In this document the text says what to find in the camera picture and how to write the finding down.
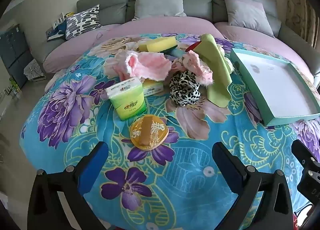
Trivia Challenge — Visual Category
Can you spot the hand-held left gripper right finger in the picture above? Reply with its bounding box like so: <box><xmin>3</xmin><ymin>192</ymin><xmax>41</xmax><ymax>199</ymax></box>
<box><xmin>212</xmin><ymin>142</ymin><xmax>293</xmax><ymax>230</ymax></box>

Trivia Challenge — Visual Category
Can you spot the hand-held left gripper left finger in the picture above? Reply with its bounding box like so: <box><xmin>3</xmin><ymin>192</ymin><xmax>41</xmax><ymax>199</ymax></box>
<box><xmin>27</xmin><ymin>141</ymin><xmax>109</xmax><ymax>230</ymax></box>

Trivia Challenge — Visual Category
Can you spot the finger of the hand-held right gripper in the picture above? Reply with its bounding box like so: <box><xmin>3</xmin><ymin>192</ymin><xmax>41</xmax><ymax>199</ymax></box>
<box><xmin>291</xmin><ymin>140</ymin><xmax>320</xmax><ymax>171</ymax></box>

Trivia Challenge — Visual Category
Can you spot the green tissue pack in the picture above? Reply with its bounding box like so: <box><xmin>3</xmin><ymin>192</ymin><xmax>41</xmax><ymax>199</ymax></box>
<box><xmin>105</xmin><ymin>77</ymin><xmax>147</xmax><ymax>121</ymax></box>

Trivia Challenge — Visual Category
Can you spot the teal tray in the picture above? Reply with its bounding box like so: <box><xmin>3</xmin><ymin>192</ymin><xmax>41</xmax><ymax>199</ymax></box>
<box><xmin>229</xmin><ymin>48</ymin><xmax>320</xmax><ymax>128</ymax></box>

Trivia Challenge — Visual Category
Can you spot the leopard print scrunchie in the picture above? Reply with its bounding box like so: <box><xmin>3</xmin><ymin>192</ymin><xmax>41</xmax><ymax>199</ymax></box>
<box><xmin>169</xmin><ymin>71</ymin><xmax>202</xmax><ymax>107</ymax></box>

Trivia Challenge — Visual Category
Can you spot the yellow-green tissue pack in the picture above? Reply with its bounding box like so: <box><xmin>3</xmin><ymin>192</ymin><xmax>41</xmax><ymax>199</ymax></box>
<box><xmin>142</xmin><ymin>79</ymin><xmax>164</xmax><ymax>97</ymax></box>

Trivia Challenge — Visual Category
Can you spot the green cloth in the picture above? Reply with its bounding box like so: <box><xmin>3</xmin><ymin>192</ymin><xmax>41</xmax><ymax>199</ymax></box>
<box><xmin>195</xmin><ymin>34</ymin><xmax>232</xmax><ymax>108</ymax></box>

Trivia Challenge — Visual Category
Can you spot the cream lace cloth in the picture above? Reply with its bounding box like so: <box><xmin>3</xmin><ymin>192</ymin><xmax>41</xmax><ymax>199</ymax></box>
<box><xmin>217</xmin><ymin>44</ymin><xmax>234</xmax><ymax>73</ymax></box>

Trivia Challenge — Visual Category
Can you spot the pink fluffy cloth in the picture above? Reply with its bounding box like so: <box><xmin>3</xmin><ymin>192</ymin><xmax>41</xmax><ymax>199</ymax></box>
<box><xmin>104</xmin><ymin>50</ymin><xmax>172</xmax><ymax>82</ymax></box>
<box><xmin>171</xmin><ymin>51</ymin><xmax>215</xmax><ymax>87</ymax></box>

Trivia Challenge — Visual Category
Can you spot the light blue cloth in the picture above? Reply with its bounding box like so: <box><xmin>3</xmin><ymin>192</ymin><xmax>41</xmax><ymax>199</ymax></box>
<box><xmin>162</xmin><ymin>48</ymin><xmax>187</xmax><ymax>59</ymax></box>

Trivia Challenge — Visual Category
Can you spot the red object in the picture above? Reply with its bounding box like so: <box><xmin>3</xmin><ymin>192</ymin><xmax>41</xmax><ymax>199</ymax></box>
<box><xmin>185</xmin><ymin>42</ymin><xmax>200</xmax><ymax>52</ymax></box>

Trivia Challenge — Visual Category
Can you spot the yellow green sponge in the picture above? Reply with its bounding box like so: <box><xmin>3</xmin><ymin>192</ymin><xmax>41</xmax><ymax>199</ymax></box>
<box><xmin>138</xmin><ymin>37</ymin><xmax>178</xmax><ymax>54</ymax></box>

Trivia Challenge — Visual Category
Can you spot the floral blue blanket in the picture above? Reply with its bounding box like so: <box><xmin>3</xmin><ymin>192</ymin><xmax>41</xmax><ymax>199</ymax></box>
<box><xmin>20</xmin><ymin>33</ymin><xmax>320</xmax><ymax>230</ymax></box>

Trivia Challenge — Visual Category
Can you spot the patterned gift bag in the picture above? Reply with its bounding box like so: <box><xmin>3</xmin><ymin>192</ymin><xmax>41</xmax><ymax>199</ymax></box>
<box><xmin>24</xmin><ymin>59</ymin><xmax>47</xmax><ymax>81</ymax></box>

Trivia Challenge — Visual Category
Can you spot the green box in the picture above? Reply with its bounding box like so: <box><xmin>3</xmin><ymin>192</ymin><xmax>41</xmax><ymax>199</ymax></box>
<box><xmin>9</xmin><ymin>76</ymin><xmax>22</xmax><ymax>94</ymax></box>

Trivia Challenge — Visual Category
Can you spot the blue-grey cabinet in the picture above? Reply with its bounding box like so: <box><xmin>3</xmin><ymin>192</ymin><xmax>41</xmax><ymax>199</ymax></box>
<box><xmin>0</xmin><ymin>24</ymin><xmax>34</xmax><ymax>88</ymax></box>

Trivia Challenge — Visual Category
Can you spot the black white patterned pillow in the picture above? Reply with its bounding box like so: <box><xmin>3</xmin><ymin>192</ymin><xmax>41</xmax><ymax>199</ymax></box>
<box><xmin>65</xmin><ymin>5</ymin><xmax>102</xmax><ymax>41</ymax></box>

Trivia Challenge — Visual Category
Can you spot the patterned curtain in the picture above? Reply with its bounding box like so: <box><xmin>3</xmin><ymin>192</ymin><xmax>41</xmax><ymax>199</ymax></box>
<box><xmin>285</xmin><ymin>0</ymin><xmax>320</xmax><ymax>46</ymax></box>

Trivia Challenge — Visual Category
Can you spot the stack of books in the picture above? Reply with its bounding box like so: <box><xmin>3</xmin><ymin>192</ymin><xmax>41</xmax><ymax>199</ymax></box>
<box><xmin>52</xmin><ymin>12</ymin><xmax>75</xmax><ymax>24</ymax></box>

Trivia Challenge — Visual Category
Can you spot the grey lilac pillow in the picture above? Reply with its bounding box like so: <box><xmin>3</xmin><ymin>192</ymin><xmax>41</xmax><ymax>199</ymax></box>
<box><xmin>221</xmin><ymin>0</ymin><xmax>274</xmax><ymax>38</ymax></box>

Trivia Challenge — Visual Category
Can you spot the grey sofa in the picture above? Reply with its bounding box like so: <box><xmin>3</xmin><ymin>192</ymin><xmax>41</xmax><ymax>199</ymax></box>
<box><xmin>41</xmin><ymin>0</ymin><xmax>320</xmax><ymax>86</ymax></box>

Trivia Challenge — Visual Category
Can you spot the plain grey pillow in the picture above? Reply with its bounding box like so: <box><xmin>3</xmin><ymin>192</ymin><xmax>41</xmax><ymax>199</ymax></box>
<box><xmin>134</xmin><ymin>0</ymin><xmax>187</xmax><ymax>21</ymax></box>

